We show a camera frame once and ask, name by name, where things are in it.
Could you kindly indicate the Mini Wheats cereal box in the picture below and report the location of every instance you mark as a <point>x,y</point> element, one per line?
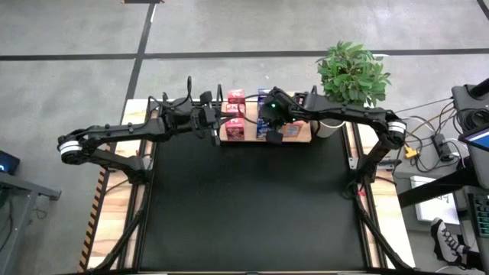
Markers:
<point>293,130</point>

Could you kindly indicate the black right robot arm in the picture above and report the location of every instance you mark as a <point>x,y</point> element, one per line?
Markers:
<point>351,111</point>

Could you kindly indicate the person's shoe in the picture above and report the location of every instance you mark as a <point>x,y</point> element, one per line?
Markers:
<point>445,240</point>

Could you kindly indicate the wooden shelf black frame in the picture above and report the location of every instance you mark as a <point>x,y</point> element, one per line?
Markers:
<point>250,131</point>

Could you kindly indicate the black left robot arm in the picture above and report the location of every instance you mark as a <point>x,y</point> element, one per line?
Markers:
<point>122,131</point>

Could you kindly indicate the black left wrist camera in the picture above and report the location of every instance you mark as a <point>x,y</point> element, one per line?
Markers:
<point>206,97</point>

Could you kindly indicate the Froot Loops cereal box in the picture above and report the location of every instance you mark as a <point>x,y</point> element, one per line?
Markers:
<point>235,130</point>
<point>234,110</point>
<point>236,96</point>

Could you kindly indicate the green lit keyboard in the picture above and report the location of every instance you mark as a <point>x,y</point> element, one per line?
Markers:
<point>482,214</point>

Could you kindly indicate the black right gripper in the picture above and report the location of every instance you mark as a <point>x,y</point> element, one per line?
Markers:
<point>279,109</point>

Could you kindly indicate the Frosted Flakes cereal box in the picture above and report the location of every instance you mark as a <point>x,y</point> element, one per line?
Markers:
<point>263,93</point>
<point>261,131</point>

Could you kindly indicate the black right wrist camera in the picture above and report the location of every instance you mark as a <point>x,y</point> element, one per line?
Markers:
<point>274,137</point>

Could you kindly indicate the green potted tree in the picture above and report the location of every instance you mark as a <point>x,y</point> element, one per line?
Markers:
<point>351,74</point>

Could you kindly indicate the gray desk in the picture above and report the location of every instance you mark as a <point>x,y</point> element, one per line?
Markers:
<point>23,187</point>

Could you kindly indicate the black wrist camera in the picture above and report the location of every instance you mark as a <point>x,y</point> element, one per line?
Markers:
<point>274,137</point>
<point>206,97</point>

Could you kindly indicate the yellow plug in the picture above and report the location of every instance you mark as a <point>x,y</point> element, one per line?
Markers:
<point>411,152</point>

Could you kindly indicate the black desk bar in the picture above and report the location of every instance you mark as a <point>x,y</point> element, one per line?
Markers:
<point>431,191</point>

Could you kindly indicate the white sheet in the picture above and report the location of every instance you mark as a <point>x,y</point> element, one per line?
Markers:
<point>435,210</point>

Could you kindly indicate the laptop blue screen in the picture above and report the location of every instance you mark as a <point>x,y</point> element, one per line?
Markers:
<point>479,139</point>

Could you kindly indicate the dark device blue light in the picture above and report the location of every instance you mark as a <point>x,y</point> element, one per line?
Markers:
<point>9,162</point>

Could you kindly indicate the silver corner bracket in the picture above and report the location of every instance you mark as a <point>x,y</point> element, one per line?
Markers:
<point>352,162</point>

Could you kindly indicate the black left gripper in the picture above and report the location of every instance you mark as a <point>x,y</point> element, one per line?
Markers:
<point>202,118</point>

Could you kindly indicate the black power strip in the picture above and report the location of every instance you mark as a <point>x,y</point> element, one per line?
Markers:
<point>441,147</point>

